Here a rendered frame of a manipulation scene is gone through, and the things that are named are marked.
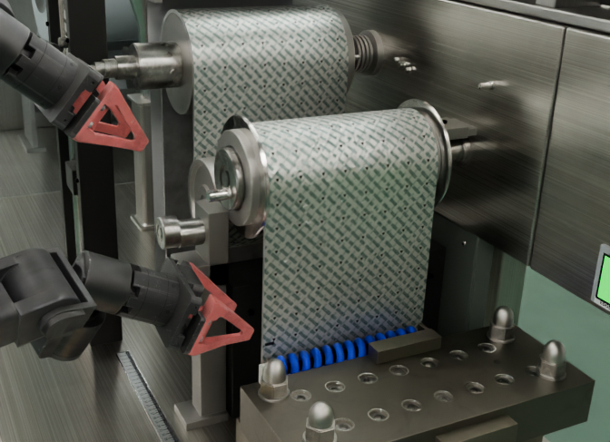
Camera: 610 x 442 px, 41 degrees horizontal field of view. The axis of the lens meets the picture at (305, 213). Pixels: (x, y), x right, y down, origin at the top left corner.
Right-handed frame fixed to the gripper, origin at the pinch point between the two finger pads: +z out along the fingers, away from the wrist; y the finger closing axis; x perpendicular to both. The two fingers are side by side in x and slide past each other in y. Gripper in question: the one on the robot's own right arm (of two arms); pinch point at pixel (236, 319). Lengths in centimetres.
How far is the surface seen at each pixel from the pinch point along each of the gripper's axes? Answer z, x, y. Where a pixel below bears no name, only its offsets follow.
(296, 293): 7.1, 4.4, -2.1
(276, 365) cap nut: 3.9, -1.7, 5.7
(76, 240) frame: -6.3, -12.8, -44.8
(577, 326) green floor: 222, -20, -133
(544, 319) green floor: 214, -24, -142
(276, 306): 5.3, 2.2, -1.9
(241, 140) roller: -6.3, 18.6, -6.5
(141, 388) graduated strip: 2.9, -22.2, -19.7
